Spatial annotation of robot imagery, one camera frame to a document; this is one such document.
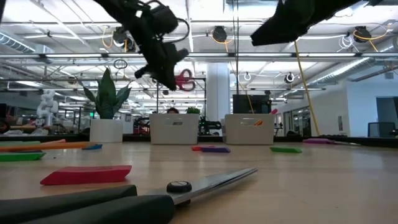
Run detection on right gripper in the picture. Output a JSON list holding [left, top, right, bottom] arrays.
[[250, 0, 361, 47]]

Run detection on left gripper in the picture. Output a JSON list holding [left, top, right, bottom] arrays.
[[134, 29, 190, 91]]

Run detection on small red handled scissors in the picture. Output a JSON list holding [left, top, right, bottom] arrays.
[[175, 68, 197, 92]]

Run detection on grey plastic bin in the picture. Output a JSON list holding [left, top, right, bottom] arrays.
[[149, 113, 200, 146], [224, 113, 275, 146]]

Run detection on purple eraser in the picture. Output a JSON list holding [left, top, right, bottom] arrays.
[[200, 146, 231, 154]]

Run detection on large black red scissors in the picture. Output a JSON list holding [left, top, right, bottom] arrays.
[[0, 167, 258, 224]]

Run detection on green eraser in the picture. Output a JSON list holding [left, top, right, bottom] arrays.
[[269, 146, 303, 154], [0, 151, 47, 163]]

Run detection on red eraser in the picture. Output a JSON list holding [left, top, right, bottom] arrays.
[[39, 165, 133, 187]]

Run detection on white column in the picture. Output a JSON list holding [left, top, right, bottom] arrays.
[[206, 63, 231, 138]]

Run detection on ceiling light bar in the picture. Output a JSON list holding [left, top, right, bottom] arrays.
[[0, 52, 398, 60]]

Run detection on red black equipment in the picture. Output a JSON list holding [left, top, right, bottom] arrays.
[[132, 118, 151, 136]]

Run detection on snake plant in white pot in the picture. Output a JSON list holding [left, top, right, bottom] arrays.
[[76, 67, 133, 144]]

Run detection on black rig frame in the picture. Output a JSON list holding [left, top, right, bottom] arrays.
[[155, 77, 207, 116]]

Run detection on hanging black cable loop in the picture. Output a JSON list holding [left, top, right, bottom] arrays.
[[113, 58, 128, 70]]

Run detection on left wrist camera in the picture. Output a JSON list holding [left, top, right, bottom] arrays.
[[146, 2, 180, 35]]

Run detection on yellow cable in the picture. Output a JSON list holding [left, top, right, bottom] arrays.
[[294, 40, 320, 137]]

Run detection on silver ventilation duct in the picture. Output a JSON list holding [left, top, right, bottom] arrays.
[[306, 46, 398, 88]]

